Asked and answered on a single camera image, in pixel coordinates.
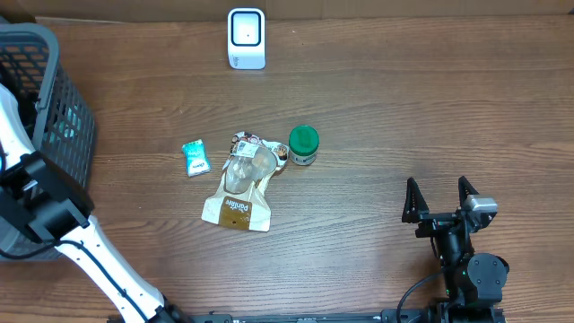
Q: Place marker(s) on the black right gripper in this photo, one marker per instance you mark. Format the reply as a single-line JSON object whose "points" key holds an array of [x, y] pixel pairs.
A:
{"points": [[415, 210]]}

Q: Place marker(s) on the green lid jar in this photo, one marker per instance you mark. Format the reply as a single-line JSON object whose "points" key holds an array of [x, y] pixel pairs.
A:
{"points": [[303, 144]]}

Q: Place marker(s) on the brown bread pouch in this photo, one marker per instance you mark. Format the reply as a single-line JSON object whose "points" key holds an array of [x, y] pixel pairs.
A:
{"points": [[239, 202]]}

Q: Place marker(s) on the teal gum packet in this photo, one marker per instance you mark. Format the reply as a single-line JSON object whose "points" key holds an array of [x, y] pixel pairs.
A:
{"points": [[197, 162]]}

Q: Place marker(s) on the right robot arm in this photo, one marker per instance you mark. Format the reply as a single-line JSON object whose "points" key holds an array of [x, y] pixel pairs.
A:
{"points": [[473, 281]]}

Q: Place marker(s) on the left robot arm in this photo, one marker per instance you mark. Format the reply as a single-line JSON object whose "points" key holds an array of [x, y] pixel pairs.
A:
{"points": [[50, 208]]}

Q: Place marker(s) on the white barcode scanner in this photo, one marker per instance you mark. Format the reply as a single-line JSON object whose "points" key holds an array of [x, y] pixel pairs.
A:
{"points": [[246, 38]]}

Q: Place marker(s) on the grey plastic shopping basket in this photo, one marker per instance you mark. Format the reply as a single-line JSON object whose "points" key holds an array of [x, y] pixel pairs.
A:
{"points": [[53, 113]]}

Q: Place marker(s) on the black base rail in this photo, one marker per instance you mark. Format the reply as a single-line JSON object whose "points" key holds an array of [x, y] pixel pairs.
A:
{"points": [[385, 316]]}

